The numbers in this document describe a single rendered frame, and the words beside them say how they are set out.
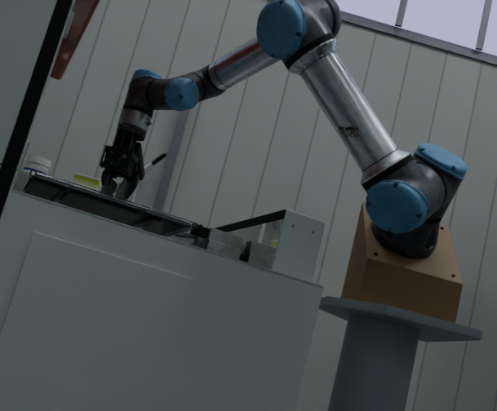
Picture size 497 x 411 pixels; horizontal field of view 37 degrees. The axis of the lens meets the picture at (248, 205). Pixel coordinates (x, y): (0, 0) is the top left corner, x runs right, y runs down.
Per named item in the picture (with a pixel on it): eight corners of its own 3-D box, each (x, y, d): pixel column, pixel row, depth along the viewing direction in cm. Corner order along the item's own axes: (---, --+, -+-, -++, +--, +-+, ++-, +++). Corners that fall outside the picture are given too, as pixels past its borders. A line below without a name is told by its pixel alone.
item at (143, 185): (121, 203, 199) (135, 156, 202) (117, 205, 202) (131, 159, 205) (143, 209, 201) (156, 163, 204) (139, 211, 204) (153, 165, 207)
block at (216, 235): (208, 239, 166) (211, 226, 167) (203, 240, 169) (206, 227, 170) (240, 249, 169) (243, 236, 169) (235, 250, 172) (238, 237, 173)
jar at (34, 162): (18, 183, 210) (28, 152, 212) (16, 187, 217) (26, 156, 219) (43, 192, 213) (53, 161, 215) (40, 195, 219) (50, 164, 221)
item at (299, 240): (270, 274, 151) (286, 208, 154) (190, 280, 202) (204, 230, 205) (311, 286, 154) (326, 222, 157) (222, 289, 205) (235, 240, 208)
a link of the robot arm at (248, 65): (347, -24, 163) (199, 64, 196) (321, -18, 155) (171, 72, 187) (368, 25, 164) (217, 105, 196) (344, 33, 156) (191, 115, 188)
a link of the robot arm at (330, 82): (459, 199, 153) (316, -21, 156) (430, 224, 142) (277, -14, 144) (414, 223, 161) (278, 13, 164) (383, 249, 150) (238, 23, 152)
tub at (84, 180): (68, 194, 207) (75, 171, 208) (68, 199, 214) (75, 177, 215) (94, 202, 208) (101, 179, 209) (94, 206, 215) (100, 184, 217)
